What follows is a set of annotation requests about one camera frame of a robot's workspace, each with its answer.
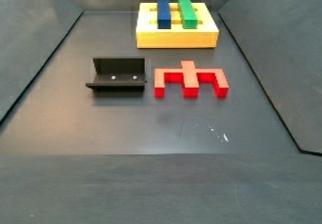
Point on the black angle fixture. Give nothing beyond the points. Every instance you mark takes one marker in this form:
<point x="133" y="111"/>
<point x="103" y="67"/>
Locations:
<point x="118" y="73"/>

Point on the red E-shaped block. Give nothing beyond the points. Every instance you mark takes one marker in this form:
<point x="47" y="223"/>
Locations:
<point x="190" y="77"/>

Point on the blue rectangular block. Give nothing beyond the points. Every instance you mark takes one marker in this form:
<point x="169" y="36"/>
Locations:
<point x="163" y="14"/>

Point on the yellow wooden board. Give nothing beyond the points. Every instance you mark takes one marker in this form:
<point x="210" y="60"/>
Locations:
<point x="177" y="37"/>

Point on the green rectangular block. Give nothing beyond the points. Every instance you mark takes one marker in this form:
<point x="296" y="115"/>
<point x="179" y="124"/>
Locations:
<point x="187" y="13"/>

